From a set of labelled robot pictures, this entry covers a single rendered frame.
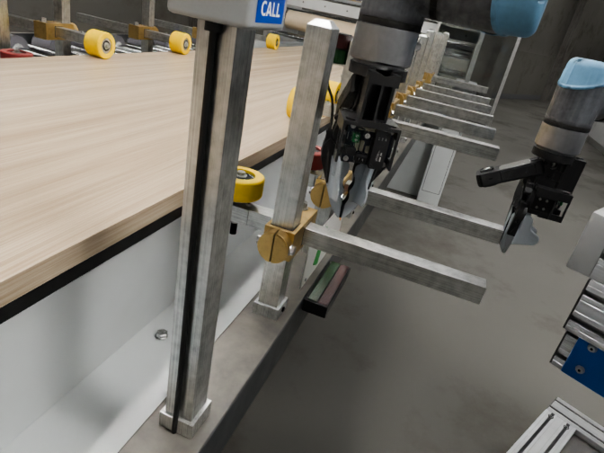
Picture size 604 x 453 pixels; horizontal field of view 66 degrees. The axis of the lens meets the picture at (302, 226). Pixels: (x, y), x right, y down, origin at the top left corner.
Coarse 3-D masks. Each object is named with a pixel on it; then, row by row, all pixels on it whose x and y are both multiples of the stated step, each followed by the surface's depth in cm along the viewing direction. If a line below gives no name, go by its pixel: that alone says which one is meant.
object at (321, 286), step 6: (330, 264) 97; (336, 264) 97; (330, 270) 95; (336, 270) 96; (324, 276) 92; (330, 276) 93; (318, 282) 90; (324, 282) 90; (318, 288) 88; (324, 288) 88; (312, 294) 86; (318, 294) 86
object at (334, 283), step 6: (342, 270) 96; (336, 276) 93; (342, 276) 93; (330, 282) 90; (336, 282) 91; (330, 288) 89; (336, 288) 89; (324, 294) 86; (330, 294) 87; (324, 300) 85
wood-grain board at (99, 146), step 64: (0, 64) 115; (64, 64) 129; (128, 64) 146; (192, 64) 169; (256, 64) 200; (0, 128) 76; (64, 128) 82; (128, 128) 89; (256, 128) 106; (0, 192) 57; (64, 192) 60; (128, 192) 64; (0, 256) 46; (64, 256) 49
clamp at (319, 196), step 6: (348, 174) 98; (318, 180) 92; (324, 180) 92; (318, 186) 90; (324, 186) 91; (312, 192) 91; (318, 192) 91; (324, 192) 90; (312, 198) 92; (318, 198) 91; (324, 198) 91; (318, 204) 92; (324, 204) 91; (330, 204) 91
